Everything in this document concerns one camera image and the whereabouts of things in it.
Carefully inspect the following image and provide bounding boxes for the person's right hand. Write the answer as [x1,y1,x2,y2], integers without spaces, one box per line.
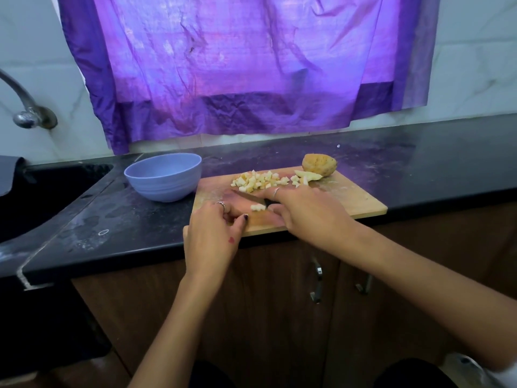
[246,184,362,253]

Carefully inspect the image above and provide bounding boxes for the person's left hand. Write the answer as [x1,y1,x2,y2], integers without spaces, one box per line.
[183,201,250,292]

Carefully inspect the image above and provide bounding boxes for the rounded potato end piece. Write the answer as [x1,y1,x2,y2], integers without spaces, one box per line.
[301,153,339,178]

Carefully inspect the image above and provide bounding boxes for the pile of diced potato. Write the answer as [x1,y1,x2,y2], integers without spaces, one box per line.
[230,169,312,195]

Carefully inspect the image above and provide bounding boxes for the blue bowl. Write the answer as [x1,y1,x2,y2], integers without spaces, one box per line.
[123,153,204,204]

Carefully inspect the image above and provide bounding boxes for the person's left forearm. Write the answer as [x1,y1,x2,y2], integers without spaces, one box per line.
[128,279,223,388]

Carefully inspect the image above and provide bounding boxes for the person's right forearm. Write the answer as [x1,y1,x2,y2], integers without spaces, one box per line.
[343,222,517,372]

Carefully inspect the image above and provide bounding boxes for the person's dark trousers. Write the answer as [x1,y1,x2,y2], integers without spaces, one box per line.
[187,358,462,388]

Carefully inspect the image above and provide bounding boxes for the wooden cutting board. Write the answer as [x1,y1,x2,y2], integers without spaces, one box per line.
[191,168,389,238]

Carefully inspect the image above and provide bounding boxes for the purple cloth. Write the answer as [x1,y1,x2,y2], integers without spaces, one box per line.
[55,0,442,156]

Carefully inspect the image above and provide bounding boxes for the dark sink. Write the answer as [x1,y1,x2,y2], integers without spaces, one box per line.
[0,161,114,243]

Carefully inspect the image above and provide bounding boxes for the grey cloth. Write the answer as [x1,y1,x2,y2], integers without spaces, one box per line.
[0,155,27,197]

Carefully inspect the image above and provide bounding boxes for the metal faucet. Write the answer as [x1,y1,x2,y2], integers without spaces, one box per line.
[0,70,58,131]

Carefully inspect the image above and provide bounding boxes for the red and white plastic bag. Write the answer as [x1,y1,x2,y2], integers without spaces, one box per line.
[440,352,517,388]

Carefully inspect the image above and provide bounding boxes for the metal cabinet handle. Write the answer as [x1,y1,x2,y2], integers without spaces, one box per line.
[309,256,326,304]
[355,273,376,296]

